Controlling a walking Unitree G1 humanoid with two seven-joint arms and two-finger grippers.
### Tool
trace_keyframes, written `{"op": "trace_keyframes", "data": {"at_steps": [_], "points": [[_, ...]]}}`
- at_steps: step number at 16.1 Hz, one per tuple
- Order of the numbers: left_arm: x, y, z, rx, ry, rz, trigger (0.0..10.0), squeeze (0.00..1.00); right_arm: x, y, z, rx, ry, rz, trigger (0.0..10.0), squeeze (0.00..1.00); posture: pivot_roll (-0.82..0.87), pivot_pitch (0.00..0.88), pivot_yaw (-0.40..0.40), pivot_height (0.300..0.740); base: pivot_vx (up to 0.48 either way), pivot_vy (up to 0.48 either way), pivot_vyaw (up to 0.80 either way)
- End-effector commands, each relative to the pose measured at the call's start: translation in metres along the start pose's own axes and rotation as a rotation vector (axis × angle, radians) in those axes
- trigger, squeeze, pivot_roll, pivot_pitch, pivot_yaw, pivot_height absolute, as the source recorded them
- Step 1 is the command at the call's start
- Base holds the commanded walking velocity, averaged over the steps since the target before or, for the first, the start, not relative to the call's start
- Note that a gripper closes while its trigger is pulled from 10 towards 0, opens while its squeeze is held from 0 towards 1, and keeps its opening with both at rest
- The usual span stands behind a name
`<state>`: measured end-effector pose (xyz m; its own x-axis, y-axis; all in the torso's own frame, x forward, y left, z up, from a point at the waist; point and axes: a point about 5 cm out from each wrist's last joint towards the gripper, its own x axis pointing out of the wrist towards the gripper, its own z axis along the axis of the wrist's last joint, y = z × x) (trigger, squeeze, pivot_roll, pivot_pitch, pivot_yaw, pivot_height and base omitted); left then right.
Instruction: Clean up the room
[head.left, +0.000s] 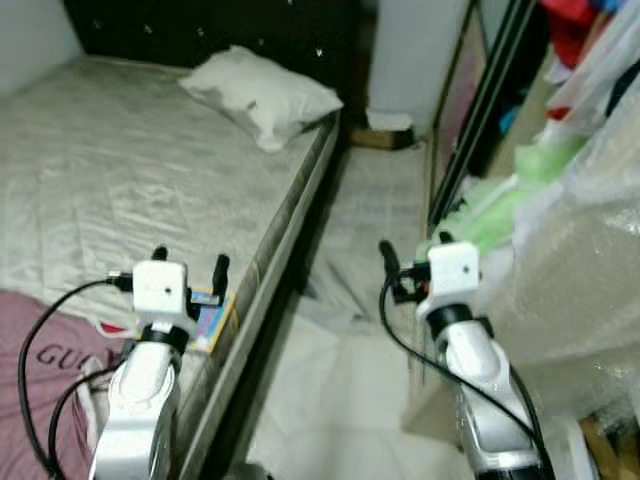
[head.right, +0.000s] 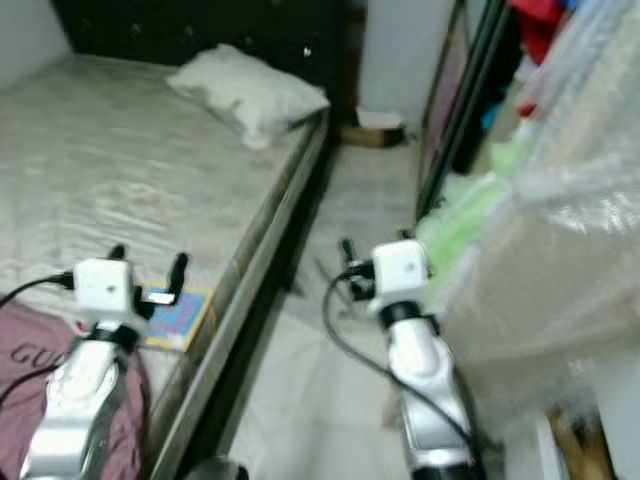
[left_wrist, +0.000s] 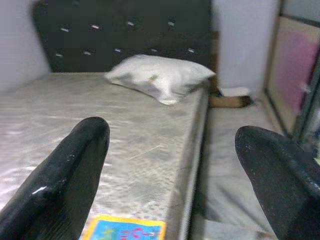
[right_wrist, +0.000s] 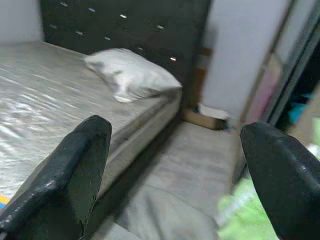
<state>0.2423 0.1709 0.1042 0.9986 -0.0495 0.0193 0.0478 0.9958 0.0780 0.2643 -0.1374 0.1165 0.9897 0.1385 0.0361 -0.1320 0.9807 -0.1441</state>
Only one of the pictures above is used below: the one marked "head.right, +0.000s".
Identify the colourful yellow-edged book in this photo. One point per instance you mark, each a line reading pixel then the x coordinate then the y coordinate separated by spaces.
pixel 185 320

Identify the pink cartoon mouse blanket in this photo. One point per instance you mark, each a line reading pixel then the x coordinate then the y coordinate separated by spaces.
pixel 30 400

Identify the white pillow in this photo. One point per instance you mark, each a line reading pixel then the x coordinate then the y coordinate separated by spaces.
pixel 250 95

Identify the grey floor rug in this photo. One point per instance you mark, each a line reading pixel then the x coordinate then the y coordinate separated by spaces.
pixel 360 230

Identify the green plastic bag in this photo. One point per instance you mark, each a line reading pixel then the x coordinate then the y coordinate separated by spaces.
pixel 470 215

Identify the grey quilted mattress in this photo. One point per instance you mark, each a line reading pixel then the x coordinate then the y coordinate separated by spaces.
pixel 120 170

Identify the brown box with white top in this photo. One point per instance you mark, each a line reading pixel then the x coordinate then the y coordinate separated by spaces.
pixel 375 130

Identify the black framed sliding door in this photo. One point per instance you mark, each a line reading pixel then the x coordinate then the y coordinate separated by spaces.
pixel 460 110

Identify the clear plastic wrapped bundle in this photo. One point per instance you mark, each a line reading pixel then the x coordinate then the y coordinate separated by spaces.
pixel 560 250

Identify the grey left robot leg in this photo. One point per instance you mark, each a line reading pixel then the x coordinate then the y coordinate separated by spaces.
pixel 217 470

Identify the dark tufted headboard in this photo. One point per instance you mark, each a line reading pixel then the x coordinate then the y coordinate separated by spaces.
pixel 190 25

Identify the red garment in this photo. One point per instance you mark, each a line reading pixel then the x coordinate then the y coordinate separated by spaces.
pixel 540 25

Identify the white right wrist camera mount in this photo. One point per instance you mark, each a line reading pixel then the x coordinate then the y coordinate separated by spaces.
pixel 400 268

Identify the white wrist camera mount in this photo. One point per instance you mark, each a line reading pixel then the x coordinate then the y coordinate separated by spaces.
pixel 105 290
pixel 400 268

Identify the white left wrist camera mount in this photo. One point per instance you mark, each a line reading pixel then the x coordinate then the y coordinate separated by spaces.
pixel 105 290

